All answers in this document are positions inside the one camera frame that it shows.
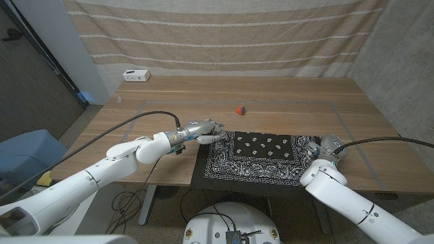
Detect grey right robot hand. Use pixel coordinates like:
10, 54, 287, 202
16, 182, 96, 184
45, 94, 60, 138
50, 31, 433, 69
307, 133, 347, 163

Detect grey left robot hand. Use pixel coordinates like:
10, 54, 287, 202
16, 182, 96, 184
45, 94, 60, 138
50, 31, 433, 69
165, 118, 230, 147

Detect black paisley bandana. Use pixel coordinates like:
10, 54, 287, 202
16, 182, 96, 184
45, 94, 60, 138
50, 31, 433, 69
189, 130, 323, 198

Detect grey table leg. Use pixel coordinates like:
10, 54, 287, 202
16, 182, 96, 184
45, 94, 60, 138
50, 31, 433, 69
138, 184, 157, 227
314, 203, 332, 235

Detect white power strip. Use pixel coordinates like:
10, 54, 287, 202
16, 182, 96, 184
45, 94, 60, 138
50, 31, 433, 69
122, 69, 151, 83

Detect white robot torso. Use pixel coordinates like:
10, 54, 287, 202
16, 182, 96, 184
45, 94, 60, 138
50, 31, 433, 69
182, 201, 282, 244

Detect beige striped backdrop cloth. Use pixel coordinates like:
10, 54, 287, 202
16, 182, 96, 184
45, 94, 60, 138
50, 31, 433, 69
62, 0, 389, 78

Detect grey electronics box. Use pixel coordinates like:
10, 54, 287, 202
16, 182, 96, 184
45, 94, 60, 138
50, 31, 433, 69
225, 230, 252, 244

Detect yellow cushion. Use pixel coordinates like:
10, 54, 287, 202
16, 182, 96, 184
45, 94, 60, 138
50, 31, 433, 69
36, 170, 54, 187

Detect blue upholstered chair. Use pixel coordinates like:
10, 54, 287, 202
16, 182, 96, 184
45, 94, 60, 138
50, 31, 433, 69
0, 129, 68, 190

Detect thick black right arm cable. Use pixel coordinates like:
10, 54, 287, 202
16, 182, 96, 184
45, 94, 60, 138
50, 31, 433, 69
337, 136, 434, 155

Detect thin black left wrist cable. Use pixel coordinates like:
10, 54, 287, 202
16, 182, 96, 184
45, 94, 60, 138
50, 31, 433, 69
106, 155, 163, 235

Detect thin black torso cable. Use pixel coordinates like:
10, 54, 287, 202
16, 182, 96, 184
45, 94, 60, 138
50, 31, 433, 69
179, 188, 238, 233

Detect black door frame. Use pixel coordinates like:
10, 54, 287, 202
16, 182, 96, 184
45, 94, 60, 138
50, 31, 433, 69
0, 0, 90, 108

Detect black door handle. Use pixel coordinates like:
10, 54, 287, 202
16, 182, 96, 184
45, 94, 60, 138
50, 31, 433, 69
1, 27, 23, 42

